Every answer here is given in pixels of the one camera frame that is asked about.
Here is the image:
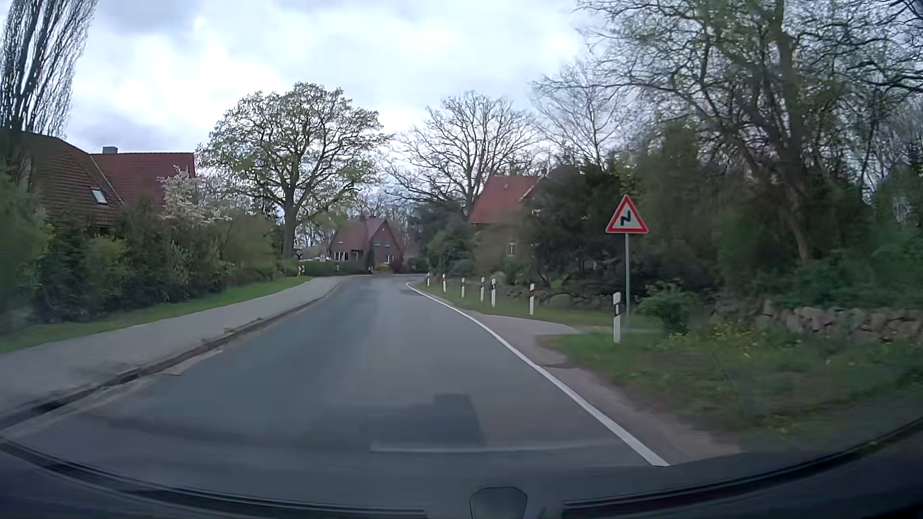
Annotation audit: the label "orange-roofed house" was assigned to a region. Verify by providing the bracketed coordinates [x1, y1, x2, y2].
[468, 174, 543, 259]

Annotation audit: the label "dark red brick house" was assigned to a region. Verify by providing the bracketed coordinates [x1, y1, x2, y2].
[328, 216, 406, 272]

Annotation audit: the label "bare tree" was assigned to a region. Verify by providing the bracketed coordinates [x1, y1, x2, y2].
[386, 91, 542, 217]

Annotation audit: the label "grey asphalt road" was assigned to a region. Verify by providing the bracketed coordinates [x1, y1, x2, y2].
[0, 274, 744, 498]

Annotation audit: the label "road markings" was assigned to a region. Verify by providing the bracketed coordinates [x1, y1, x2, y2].
[405, 280, 672, 467]

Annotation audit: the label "row of white marker posts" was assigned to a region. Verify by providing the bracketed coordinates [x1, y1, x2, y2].
[425, 272, 623, 345]

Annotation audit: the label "triangular warning road sign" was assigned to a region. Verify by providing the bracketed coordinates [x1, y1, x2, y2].
[605, 195, 649, 334]

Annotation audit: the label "large oak tree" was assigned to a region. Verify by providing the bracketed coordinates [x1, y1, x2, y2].
[196, 81, 390, 262]

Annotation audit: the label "white blossoming tree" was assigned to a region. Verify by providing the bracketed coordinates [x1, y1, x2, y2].
[160, 167, 232, 230]

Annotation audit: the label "grass verge with marker posts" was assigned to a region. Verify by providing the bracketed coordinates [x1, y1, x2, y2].
[417, 281, 923, 437]

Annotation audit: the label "car's own bonnet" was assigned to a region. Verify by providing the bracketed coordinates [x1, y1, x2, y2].
[0, 417, 923, 519]

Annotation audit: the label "grass verge beside pavement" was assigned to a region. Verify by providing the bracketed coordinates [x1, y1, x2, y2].
[0, 276, 312, 354]

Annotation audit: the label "wood of trees and bushes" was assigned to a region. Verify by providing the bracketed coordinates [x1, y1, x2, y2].
[425, 0, 923, 336]

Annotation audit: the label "red-roofed house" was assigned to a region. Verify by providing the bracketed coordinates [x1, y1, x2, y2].
[91, 146, 197, 210]

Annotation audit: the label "hedge of bushes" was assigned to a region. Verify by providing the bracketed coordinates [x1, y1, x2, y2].
[0, 173, 282, 334]

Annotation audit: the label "grey paved pavement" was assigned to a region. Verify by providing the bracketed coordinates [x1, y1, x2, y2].
[0, 276, 344, 426]

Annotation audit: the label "brown-roofed house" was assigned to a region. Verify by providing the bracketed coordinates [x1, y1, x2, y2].
[0, 130, 124, 230]

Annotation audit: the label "tall poplar tree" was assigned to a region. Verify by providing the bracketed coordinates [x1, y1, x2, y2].
[0, 0, 98, 181]

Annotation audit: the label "fieldstone wall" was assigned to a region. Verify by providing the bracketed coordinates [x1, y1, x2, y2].
[710, 297, 923, 343]

